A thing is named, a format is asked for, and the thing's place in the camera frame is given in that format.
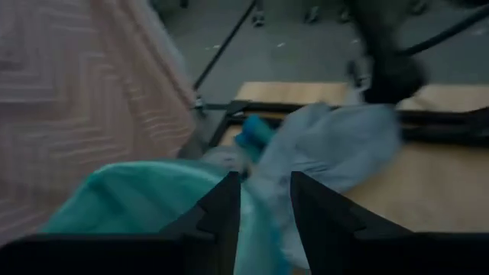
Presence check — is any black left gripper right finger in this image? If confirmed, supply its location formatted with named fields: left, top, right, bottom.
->
left=290, top=170, right=489, bottom=275

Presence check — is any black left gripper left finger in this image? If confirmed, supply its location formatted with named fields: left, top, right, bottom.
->
left=0, top=171, right=241, bottom=275

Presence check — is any grey crumpled cloth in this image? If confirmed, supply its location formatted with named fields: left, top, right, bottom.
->
left=202, top=102, right=402, bottom=268

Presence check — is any teal folded cloth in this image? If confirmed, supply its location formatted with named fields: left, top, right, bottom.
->
left=235, top=114, right=276, bottom=163

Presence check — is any cart caster wheel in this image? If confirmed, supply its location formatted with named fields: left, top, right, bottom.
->
left=190, top=95, right=209, bottom=118

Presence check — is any pink chevron cloth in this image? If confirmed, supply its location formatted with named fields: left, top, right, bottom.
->
left=0, top=0, right=196, bottom=245

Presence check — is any black aluminium frame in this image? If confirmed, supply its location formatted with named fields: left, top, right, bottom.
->
left=190, top=99, right=489, bottom=148

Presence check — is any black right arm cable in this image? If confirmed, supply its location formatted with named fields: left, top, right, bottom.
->
left=397, top=3, right=489, bottom=57

